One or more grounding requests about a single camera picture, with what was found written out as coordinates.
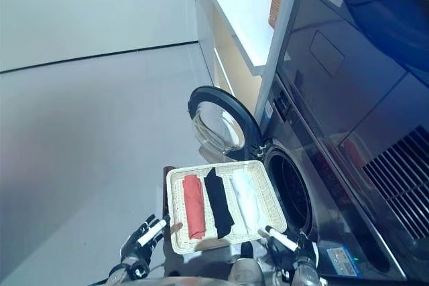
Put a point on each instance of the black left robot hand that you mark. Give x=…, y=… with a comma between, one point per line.
x=137, y=246

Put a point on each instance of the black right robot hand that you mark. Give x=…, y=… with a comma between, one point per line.
x=305, y=250

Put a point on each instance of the red cloth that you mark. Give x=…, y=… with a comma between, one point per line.
x=194, y=205

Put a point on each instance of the white cloth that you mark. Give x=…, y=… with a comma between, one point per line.
x=246, y=202

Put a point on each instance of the black cloth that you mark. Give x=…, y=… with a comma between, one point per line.
x=219, y=205

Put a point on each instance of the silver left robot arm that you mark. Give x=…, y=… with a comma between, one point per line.
x=124, y=274

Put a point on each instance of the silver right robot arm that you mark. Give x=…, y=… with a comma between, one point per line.
x=306, y=274

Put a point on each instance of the dark grey washing machine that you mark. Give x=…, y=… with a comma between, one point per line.
x=321, y=179

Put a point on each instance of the blue energy label sticker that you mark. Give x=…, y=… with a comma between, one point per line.
x=342, y=261

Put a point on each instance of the white wicker basket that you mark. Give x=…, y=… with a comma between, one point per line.
x=271, y=205

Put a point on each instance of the brown wooden stool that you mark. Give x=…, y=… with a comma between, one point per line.
x=166, y=192

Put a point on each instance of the silver robot torso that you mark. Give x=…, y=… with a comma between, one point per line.
x=201, y=282

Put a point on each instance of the round glass washer door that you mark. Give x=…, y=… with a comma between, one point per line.
x=218, y=122

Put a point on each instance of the dark grey stacked dryer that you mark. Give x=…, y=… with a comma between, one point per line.
x=352, y=65

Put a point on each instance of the white counter cabinet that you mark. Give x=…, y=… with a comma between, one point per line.
x=241, y=14

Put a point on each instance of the brown cardboard box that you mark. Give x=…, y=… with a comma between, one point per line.
x=276, y=3

